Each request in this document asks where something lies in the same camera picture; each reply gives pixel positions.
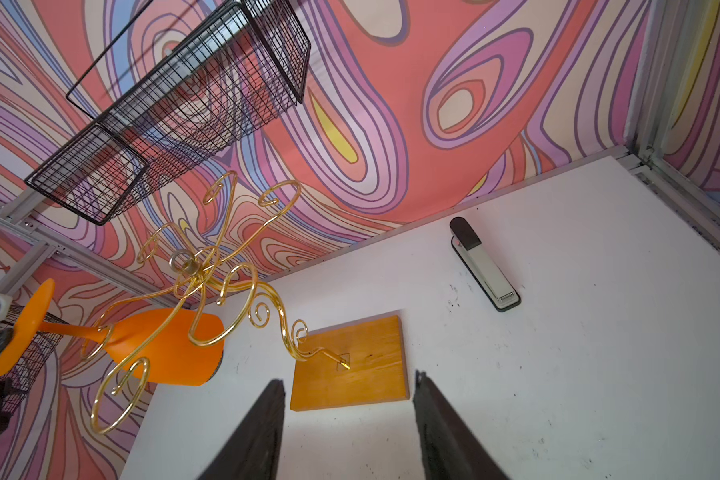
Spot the back black wire basket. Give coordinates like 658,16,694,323
26,1,311,226

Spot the left black wire basket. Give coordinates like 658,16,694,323
0,333,61,437

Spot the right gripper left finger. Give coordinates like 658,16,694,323
198,379,285,480

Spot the orange wine glass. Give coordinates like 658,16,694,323
0,279,224,386

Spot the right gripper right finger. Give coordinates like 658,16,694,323
413,371,508,480

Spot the black wire basket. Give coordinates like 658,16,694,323
26,1,311,226
0,333,61,437

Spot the black silver stapler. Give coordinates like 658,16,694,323
449,216,521,312

